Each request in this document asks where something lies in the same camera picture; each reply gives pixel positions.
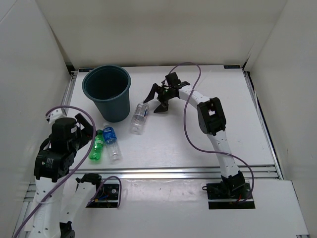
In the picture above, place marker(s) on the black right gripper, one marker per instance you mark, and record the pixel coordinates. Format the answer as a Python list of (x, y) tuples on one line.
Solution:
[(164, 106)]

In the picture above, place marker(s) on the white label clear bottle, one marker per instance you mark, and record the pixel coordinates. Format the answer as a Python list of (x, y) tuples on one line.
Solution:
[(139, 118)]

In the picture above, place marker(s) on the blue label clear bottle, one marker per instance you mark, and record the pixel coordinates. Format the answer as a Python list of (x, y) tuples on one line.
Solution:
[(111, 144)]

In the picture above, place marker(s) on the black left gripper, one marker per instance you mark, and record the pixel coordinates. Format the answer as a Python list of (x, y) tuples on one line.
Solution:
[(82, 119)]

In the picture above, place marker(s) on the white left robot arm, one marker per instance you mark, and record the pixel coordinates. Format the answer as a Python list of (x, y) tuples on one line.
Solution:
[(52, 169)]

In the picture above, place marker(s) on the dark teal plastic bin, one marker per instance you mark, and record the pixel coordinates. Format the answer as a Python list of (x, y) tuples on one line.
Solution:
[(108, 87)]

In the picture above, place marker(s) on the aluminium table frame rail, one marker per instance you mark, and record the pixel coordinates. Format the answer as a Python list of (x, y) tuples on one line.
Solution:
[(260, 172)]

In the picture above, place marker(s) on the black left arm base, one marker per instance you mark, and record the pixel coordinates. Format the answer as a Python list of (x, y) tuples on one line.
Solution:
[(108, 194)]

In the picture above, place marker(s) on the green plastic soda bottle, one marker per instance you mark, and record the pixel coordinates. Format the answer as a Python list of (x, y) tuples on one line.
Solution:
[(97, 150)]

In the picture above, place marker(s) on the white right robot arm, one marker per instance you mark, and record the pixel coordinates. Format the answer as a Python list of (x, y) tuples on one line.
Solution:
[(212, 123)]

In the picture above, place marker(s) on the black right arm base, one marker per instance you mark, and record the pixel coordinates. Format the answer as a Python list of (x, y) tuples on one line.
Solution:
[(221, 199)]

